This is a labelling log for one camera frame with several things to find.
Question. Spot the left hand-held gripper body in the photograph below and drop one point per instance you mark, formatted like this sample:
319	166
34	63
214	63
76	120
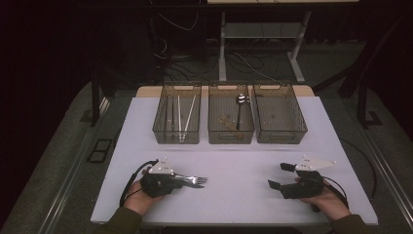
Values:
157	183

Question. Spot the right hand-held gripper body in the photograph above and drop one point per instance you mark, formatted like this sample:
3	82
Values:
307	185

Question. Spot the smoky transparent plastic bin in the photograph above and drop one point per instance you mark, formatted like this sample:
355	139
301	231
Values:
279	113
165	130
227	107

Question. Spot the shiny metal spoon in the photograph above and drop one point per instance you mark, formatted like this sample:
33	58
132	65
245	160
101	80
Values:
241	99

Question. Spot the person's right hand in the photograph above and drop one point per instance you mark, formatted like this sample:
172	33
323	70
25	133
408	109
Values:
328	203

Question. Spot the black metal stand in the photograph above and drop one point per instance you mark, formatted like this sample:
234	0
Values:
94	97
362	104

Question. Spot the white-legged desk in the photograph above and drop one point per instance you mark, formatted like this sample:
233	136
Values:
222	48

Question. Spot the black rectangular floor frame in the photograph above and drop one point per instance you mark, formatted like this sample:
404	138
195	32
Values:
100	151

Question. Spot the metal floor rail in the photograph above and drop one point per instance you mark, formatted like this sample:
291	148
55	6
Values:
65	191
389	182

